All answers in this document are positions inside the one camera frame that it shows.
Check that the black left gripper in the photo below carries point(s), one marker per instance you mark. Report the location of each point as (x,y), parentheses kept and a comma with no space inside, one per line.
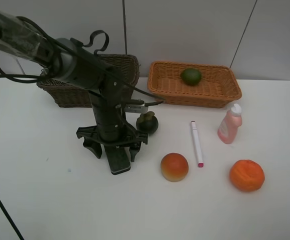
(95,136)

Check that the dark mangosteen fruit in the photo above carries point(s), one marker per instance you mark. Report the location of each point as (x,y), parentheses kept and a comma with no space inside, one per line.
(147,123)

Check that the orange wicker basket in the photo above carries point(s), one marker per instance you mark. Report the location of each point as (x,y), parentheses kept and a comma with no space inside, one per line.
(217,88)

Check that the orange round bread bun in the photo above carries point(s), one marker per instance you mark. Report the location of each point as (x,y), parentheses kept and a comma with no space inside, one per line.
(174,167)

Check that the orange mandarin fruit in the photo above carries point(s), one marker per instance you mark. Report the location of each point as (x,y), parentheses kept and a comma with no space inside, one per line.
(246,175)

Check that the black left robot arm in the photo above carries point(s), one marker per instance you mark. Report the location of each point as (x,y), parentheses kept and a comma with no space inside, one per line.
(68,61)

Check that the green lime fruit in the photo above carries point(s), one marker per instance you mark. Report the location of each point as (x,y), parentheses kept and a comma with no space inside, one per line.
(191,76)

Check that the black whiteboard eraser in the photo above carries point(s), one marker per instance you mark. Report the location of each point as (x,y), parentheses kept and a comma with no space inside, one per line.
(117,159)

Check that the white pink marker pen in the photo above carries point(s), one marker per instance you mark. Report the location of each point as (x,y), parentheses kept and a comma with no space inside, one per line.
(197,145)

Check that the pink lotion bottle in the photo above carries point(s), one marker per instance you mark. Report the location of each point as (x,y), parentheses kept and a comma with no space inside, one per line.
(230,124)

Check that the dark brown wicker basket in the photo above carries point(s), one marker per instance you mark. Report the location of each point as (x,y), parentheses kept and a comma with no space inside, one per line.
(68,96)

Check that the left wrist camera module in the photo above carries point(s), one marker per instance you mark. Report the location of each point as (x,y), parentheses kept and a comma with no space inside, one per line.
(135,106)

